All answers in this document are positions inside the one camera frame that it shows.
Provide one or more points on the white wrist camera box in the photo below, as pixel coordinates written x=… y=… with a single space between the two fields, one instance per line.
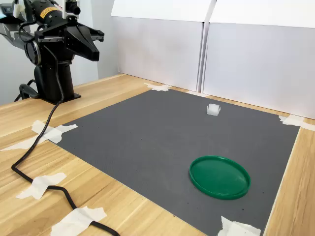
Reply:
x=71 y=12

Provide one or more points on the round green lid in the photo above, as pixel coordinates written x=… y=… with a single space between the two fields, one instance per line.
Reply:
x=219 y=177

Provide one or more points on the small white plastic terminal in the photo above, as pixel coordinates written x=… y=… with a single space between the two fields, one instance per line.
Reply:
x=212 y=109

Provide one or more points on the dark grey mat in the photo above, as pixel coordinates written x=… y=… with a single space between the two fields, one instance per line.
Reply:
x=147 y=147

